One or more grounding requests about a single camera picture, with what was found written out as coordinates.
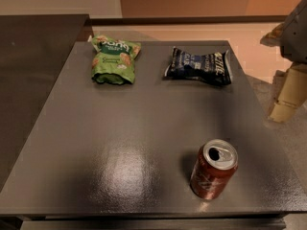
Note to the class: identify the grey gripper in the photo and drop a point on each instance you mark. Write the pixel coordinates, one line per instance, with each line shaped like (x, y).
(295, 37)

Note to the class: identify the red coke can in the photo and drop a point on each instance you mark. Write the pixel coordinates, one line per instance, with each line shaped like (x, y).
(217, 161)

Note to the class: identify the dark blue chip bag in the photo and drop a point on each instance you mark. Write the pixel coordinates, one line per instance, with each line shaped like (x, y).
(213, 69)

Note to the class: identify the green snack bag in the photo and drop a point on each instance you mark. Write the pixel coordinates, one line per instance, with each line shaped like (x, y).
(114, 61)

